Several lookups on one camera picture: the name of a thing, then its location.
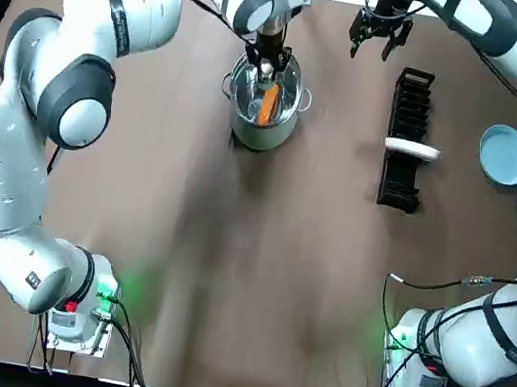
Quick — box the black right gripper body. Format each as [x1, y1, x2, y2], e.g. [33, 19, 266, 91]
[367, 0, 414, 33]

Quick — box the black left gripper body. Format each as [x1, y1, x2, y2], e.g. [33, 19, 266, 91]
[250, 30, 288, 62]

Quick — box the glass lid with knob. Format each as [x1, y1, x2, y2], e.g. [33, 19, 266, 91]
[222, 46, 309, 134]

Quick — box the orange corn cob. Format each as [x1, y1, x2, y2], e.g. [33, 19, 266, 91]
[256, 81, 284, 130]

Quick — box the pale green steel pot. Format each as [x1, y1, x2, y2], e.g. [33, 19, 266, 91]
[210, 44, 321, 161]

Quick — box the white round plate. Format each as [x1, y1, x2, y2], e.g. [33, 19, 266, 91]
[380, 134, 444, 167]

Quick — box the light blue round plate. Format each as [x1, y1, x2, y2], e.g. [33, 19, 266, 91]
[473, 121, 517, 189]

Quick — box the black dish rack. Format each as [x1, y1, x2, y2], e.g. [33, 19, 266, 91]
[372, 65, 446, 216]

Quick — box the black cable with silver connector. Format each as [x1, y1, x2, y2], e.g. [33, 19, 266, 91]
[372, 256, 517, 369]

